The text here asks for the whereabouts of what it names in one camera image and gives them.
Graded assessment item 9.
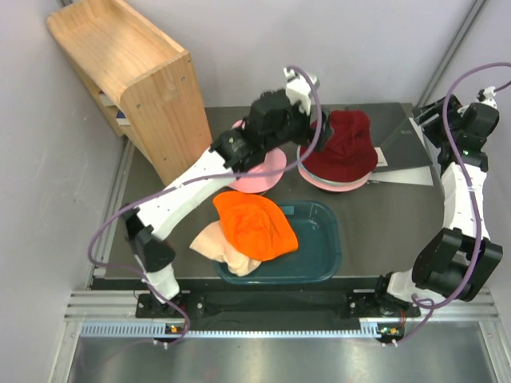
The dark red bucket hat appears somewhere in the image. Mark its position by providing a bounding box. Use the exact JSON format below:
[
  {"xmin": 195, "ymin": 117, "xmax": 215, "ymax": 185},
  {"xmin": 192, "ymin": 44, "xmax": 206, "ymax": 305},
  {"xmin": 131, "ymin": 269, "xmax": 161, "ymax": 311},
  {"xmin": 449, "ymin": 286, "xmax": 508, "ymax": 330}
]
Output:
[{"xmin": 302, "ymin": 110, "xmax": 378, "ymax": 183}]

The turquoise bucket hat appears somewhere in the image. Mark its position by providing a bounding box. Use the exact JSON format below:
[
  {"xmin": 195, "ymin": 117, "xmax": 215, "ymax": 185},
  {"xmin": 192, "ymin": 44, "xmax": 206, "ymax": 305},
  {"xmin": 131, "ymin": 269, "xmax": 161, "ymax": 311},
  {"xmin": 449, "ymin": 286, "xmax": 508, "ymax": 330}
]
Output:
[{"xmin": 298, "ymin": 159, "xmax": 366, "ymax": 188}]

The orange bucket hat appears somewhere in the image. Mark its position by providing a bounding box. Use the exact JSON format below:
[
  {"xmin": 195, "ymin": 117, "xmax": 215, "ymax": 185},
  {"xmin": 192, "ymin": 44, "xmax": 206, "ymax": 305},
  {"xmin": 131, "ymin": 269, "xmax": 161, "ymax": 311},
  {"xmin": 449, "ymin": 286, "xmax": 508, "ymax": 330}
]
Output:
[{"xmin": 213, "ymin": 191, "xmax": 299, "ymax": 262}]

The peach bucket hat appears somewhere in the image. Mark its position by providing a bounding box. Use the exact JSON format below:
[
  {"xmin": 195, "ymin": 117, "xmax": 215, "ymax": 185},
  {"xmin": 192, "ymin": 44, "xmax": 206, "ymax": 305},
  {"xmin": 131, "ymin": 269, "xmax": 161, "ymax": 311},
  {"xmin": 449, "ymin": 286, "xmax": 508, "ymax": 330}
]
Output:
[{"xmin": 189, "ymin": 221, "xmax": 262, "ymax": 277}]

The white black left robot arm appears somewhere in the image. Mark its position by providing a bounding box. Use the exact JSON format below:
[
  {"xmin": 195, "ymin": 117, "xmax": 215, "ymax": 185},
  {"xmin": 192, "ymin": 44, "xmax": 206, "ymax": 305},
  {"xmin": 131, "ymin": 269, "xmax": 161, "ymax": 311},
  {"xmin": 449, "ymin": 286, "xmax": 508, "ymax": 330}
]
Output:
[{"xmin": 130, "ymin": 86, "xmax": 433, "ymax": 317}]

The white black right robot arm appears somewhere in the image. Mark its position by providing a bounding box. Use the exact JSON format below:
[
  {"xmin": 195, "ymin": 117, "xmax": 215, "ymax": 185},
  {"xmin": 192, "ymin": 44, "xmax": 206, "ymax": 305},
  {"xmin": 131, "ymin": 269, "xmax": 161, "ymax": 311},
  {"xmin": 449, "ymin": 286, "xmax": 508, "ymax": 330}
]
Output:
[{"xmin": 372, "ymin": 89, "xmax": 503, "ymax": 316}]

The teal plastic basin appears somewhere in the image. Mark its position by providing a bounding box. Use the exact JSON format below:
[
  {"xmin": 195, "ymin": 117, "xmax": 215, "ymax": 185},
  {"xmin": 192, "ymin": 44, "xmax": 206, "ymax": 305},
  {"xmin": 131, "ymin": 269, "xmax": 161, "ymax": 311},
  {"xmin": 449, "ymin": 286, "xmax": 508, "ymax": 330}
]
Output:
[{"xmin": 215, "ymin": 200, "xmax": 342, "ymax": 286}]

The wooden shelf unit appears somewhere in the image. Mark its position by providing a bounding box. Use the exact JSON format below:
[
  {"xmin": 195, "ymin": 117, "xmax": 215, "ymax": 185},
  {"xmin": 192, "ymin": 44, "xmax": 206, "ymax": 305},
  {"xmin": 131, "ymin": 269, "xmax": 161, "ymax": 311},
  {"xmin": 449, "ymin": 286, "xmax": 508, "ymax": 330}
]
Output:
[{"xmin": 46, "ymin": 1, "xmax": 212, "ymax": 185}]

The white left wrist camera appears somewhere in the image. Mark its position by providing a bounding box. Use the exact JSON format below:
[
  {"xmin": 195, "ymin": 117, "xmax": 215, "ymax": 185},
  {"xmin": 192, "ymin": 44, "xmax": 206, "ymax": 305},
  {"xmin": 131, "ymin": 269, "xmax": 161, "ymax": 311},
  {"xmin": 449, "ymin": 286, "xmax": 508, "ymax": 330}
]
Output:
[{"xmin": 283, "ymin": 68, "xmax": 312, "ymax": 116}]

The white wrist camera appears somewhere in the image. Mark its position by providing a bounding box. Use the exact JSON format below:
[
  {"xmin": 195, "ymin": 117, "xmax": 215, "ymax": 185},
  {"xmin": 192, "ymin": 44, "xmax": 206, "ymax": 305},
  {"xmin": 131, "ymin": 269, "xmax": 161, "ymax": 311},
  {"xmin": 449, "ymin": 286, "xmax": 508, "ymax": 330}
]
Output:
[
  {"xmin": 283, "ymin": 68, "xmax": 312, "ymax": 116},
  {"xmin": 458, "ymin": 86, "xmax": 498, "ymax": 116}
]

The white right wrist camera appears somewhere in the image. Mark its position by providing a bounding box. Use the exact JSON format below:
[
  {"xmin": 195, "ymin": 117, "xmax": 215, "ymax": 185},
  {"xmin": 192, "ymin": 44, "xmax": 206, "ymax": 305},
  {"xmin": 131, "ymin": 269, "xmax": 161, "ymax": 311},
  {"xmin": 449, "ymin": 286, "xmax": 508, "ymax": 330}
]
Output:
[{"xmin": 458, "ymin": 86, "xmax": 498, "ymax": 116}]

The gold wire hat stand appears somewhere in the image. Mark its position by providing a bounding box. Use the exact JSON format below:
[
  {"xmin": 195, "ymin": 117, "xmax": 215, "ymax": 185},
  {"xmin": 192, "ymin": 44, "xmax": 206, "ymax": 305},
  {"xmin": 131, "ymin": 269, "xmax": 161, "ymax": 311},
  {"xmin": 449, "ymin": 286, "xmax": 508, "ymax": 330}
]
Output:
[{"xmin": 253, "ymin": 190, "xmax": 272, "ymax": 196}]

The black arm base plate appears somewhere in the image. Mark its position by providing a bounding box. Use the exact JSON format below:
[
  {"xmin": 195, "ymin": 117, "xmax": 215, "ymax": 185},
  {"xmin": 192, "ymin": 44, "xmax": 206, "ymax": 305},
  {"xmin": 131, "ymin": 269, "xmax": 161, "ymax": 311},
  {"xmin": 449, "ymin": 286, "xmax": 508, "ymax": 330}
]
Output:
[{"xmin": 135, "ymin": 290, "xmax": 420, "ymax": 320}]

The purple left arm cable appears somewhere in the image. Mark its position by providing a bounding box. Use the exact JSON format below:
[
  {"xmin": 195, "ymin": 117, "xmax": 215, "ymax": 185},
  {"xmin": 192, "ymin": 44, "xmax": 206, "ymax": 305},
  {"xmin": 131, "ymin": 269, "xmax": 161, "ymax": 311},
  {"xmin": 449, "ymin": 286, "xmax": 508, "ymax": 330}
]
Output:
[{"xmin": 87, "ymin": 65, "xmax": 323, "ymax": 346}]

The aluminium frame rail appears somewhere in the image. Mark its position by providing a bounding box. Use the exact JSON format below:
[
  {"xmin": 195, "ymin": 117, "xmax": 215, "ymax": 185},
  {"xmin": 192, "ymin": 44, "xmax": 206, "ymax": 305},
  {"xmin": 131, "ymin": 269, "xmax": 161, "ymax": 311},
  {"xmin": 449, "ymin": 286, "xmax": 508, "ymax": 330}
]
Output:
[{"xmin": 50, "ymin": 279, "xmax": 510, "ymax": 382}]

